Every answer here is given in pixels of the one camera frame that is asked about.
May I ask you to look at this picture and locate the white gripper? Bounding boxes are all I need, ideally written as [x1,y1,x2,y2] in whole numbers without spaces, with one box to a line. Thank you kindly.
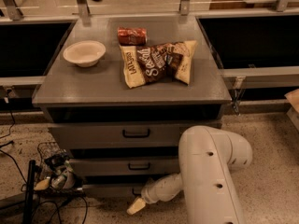
[127,180,167,215]

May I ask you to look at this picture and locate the grey bottom drawer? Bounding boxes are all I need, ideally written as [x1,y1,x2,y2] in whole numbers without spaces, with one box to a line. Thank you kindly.
[82,183,144,198]

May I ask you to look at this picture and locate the grey drawer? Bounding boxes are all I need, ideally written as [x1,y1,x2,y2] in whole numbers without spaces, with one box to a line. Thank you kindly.
[82,183,144,198]
[50,121,221,149]
[70,156,179,176]

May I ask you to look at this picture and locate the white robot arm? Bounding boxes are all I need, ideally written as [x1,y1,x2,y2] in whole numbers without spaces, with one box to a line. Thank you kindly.
[127,126,252,224]

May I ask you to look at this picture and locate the grey middle drawer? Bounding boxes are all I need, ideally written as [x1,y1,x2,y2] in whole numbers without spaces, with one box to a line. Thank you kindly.
[70,156,179,176]

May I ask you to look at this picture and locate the grey top drawer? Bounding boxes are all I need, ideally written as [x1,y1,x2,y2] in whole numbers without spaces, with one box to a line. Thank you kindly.
[50,121,221,149]

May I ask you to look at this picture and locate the grey drawer cabinet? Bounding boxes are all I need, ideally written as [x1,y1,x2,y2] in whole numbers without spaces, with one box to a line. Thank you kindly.
[33,15,231,186]

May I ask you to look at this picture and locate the brown and cream chip bag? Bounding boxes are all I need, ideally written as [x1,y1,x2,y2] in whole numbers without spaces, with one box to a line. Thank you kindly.
[120,40,197,89]

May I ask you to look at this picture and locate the white paper bowl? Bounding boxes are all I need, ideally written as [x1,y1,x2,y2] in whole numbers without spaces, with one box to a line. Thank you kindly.
[63,40,106,67]

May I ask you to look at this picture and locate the red soda can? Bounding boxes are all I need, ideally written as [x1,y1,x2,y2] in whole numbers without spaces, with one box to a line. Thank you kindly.
[118,27,147,46]

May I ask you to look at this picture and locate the wire basket with items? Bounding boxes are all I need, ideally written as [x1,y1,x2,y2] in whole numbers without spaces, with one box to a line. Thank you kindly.
[34,142,84,196]

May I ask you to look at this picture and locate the black stand post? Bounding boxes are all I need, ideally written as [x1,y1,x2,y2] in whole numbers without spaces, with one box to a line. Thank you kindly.
[22,160,36,224]

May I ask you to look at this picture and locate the black floor cables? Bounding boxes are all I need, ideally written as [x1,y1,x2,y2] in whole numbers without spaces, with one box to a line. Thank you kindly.
[0,109,90,224]

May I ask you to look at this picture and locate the metal railing frame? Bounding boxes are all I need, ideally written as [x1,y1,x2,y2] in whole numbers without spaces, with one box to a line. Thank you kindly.
[1,0,298,110]

